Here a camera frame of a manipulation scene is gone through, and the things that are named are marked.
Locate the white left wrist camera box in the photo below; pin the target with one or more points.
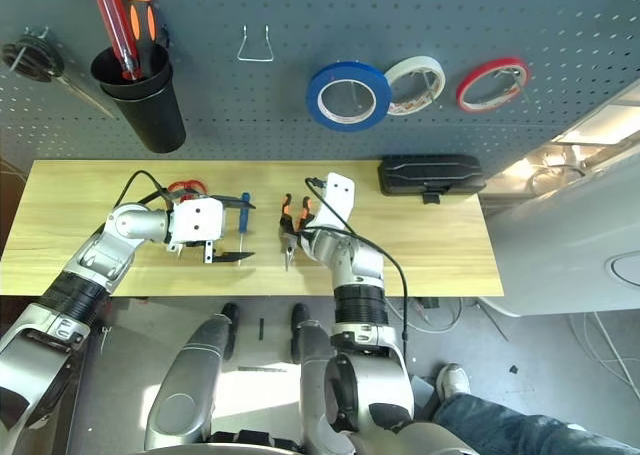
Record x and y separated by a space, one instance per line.
197 217

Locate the blue jeans leg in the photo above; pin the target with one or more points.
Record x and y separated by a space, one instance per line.
500 425

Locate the blue tape roll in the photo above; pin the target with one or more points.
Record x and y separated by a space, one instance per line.
315 95

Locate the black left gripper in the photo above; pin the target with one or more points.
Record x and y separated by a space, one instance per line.
187 244

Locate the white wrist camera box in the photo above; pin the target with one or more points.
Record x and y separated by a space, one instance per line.
337 200
197 217

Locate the black robot foot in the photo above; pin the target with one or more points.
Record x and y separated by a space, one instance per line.
300 315
231 320

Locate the grey perforated pegboard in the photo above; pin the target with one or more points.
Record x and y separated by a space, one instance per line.
250 125

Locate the silver robot torso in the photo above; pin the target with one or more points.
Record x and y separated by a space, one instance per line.
200 450

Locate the white tape roll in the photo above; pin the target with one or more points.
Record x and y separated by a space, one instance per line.
404 70

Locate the black plastic tool case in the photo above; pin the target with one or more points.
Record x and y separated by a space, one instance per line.
430 172

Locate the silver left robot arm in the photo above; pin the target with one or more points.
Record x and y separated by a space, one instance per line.
135 222

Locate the red tape roll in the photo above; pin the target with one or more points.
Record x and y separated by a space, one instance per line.
461 95

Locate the black robot left foot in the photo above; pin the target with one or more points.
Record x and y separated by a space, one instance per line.
231 320

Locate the white sneaker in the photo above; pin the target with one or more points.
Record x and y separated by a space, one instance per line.
452 380

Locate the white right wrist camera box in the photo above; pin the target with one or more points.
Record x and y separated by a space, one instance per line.
337 200

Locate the black robot right foot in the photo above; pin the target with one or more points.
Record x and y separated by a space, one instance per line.
300 315

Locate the white furniture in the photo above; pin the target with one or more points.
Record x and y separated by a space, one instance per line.
550 250

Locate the black floor tape strip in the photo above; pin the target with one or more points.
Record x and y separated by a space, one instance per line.
261 327

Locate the orange black pliers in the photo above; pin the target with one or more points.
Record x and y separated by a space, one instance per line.
286 205

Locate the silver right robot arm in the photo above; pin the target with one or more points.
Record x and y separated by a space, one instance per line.
350 265

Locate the metal peg hook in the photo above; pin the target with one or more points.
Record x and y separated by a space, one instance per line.
39 31
354 95
426 81
516 77

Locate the black cup bracket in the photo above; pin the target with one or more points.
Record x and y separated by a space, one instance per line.
166 35

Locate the black plastic cup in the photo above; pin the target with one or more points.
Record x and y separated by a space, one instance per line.
150 120

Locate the silver robot left leg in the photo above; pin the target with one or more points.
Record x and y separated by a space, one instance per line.
190 375

